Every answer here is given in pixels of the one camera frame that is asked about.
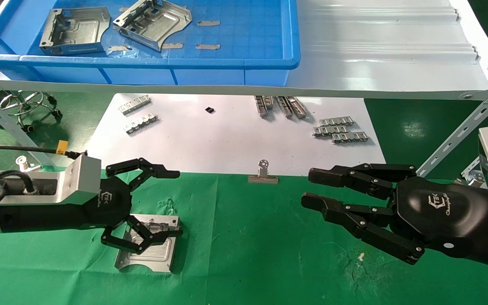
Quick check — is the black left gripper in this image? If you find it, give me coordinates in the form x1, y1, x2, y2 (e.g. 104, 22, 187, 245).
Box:
0, 158, 183, 255

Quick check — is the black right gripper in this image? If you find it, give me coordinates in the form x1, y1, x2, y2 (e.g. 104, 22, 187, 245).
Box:
301, 163, 488, 272

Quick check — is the stamped metal bracket part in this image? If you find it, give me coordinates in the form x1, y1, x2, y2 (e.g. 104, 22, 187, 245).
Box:
113, 0, 193, 52
40, 6, 112, 55
114, 214, 181, 273

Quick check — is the small metal clip strip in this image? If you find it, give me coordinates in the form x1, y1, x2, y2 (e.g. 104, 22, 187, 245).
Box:
319, 117, 355, 127
331, 132, 369, 144
124, 113, 159, 135
312, 125, 348, 138
118, 95, 152, 116

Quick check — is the white paper sheet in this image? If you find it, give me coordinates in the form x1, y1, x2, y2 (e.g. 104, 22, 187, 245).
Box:
71, 93, 388, 178

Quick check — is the silver binder clip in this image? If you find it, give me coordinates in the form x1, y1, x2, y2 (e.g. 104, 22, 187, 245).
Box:
15, 156, 42, 172
248, 159, 279, 185

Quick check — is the green cloth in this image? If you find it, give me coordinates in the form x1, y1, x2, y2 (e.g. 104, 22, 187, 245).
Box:
0, 166, 488, 305

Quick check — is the perforated grey shelf strut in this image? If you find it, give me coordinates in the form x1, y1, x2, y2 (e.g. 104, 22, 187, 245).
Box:
422, 74, 488, 172
0, 83, 56, 166

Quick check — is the white metal shelf board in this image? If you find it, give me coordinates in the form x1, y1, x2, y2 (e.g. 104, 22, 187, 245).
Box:
0, 0, 488, 101

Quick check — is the chrome stool base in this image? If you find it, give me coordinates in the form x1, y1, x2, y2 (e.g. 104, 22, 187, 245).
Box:
0, 91, 62, 133

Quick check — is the blue plastic tray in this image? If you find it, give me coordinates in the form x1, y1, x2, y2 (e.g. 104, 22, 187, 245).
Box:
0, 0, 301, 87

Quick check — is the silver metal bracket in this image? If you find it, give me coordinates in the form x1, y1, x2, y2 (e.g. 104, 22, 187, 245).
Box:
460, 158, 488, 188

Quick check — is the black camera cable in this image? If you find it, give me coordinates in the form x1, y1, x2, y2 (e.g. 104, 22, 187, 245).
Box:
0, 145, 88, 208

